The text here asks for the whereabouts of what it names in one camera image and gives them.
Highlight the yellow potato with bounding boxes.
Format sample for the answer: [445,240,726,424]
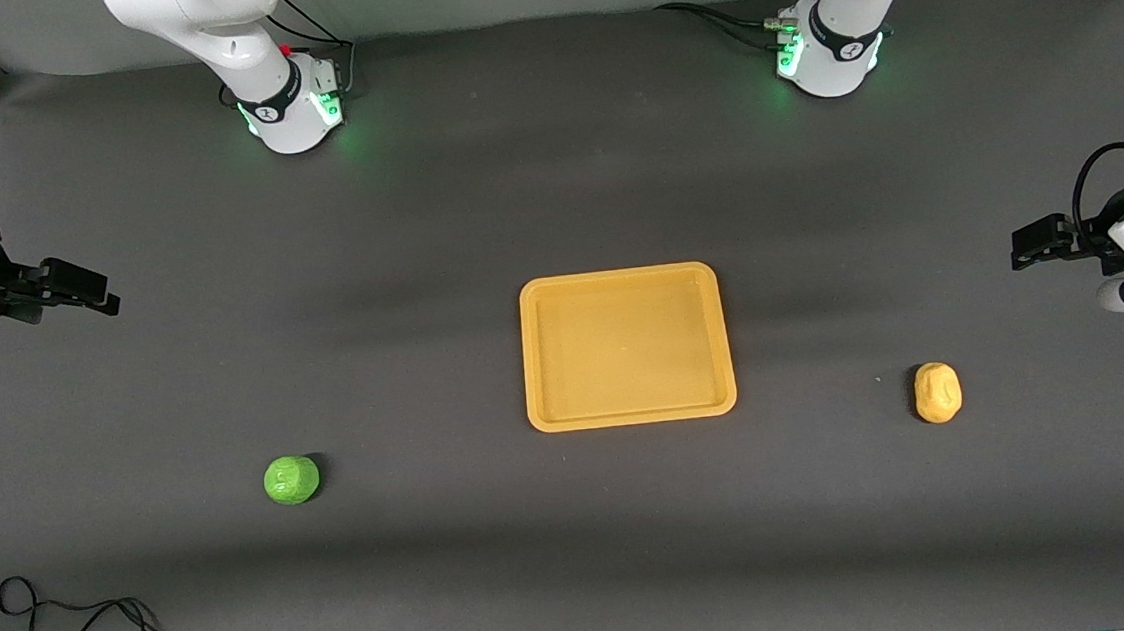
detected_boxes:
[912,361,964,425]

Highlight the green apple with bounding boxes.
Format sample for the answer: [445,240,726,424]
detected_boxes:
[262,453,323,507]

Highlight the orange plastic tray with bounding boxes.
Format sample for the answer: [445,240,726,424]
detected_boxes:
[517,259,739,434]

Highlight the dark grey table mat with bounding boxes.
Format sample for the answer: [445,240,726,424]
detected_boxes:
[0,0,1124,631]

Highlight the black right arm base cables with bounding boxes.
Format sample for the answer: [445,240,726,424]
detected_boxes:
[211,0,361,110]

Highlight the black arm base cables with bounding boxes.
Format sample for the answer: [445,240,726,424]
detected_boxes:
[211,0,361,110]
[653,0,838,60]

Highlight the black left arm base cables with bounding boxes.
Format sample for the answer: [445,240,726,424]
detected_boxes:
[653,0,838,60]

